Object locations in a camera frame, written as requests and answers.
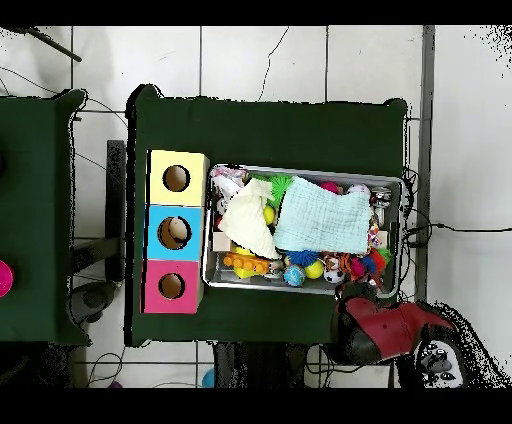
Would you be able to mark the black upright panel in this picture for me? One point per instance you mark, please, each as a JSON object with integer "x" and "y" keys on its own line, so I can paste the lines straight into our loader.
{"x": 116, "y": 200}

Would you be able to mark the blue globe ball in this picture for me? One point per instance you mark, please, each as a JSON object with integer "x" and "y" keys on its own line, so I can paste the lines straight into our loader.
{"x": 294, "y": 276}

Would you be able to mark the grey stand base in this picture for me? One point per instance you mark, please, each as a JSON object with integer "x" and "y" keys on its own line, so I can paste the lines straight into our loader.
{"x": 92, "y": 300}

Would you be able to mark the wooden box with three holes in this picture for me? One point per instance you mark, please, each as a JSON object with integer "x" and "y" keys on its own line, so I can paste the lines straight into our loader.
{"x": 190, "y": 240}

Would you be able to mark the pink spiky ball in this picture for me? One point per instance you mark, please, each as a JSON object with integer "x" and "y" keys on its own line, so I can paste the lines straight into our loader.
{"x": 359, "y": 269}

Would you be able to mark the cream yellow muslin cloth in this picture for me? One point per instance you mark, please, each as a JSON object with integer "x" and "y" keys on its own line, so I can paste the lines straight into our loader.
{"x": 248, "y": 220}

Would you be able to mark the colourful printed packet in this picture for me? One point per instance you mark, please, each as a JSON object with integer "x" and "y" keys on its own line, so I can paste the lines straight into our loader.
{"x": 227, "y": 180}

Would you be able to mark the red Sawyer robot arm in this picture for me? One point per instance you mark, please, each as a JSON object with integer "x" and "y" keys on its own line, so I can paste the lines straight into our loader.
{"x": 392, "y": 328}

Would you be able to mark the green spiky ball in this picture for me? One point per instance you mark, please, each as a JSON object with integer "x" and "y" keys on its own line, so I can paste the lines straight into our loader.
{"x": 281, "y": 189}

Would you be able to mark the orange toy building blocks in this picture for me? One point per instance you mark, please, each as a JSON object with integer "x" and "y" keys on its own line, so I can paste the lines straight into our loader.
{"x": 244, "y": 262}

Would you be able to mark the white baseball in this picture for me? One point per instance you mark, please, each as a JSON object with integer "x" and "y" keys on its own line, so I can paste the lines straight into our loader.
{"x": 358, "y": 190}

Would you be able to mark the dark green table cloth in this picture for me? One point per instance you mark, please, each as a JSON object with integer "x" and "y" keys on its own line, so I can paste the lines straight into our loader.
{"x": 264, "y": 132}

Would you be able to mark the mint green muslin cloth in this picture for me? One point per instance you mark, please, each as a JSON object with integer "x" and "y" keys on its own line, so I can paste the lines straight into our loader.
{"x": 324, "y": 216}

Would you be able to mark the small yellow ball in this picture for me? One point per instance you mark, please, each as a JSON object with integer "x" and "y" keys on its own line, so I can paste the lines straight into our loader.
{"x": 270, "y": 214}

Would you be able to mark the shallow clear mesh bin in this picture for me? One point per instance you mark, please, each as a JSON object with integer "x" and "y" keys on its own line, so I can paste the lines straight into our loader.
{"x": 388, "y": 284}

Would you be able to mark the blue ball on floor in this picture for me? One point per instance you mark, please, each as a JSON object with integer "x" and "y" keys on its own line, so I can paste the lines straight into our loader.
{"x": 209, "y": 378}

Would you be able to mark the pink round object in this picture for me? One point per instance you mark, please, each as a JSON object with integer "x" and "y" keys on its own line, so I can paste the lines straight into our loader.
{"x": 5, "y": 278}

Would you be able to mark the black rod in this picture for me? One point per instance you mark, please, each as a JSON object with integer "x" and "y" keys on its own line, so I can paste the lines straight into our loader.
{"x": 48, "y": 44}

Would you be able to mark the green covered side table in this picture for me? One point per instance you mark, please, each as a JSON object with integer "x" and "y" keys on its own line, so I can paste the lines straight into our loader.
{"x": 36, "y": 216}

